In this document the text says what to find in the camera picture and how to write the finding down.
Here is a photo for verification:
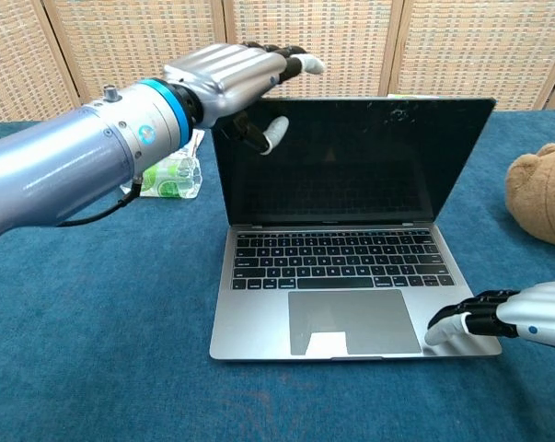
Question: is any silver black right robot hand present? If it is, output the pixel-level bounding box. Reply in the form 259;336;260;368
423;280;555;355

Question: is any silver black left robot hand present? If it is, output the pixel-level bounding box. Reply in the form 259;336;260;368
161;40;327;157

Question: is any silver laptop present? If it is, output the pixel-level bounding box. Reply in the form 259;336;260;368
209;96;503;363

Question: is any wooden woven folding screen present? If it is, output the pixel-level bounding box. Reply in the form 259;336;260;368
0;0;555;125

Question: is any brown plush toy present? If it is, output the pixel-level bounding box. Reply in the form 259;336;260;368
505;142;555;249

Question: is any clear green-label water bottle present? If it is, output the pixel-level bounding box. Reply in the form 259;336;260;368
120;154;203;203

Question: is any blue table mat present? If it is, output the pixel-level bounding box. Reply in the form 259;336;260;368
0;109;555;442

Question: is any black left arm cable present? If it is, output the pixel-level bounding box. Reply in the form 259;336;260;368
55;173;145;229

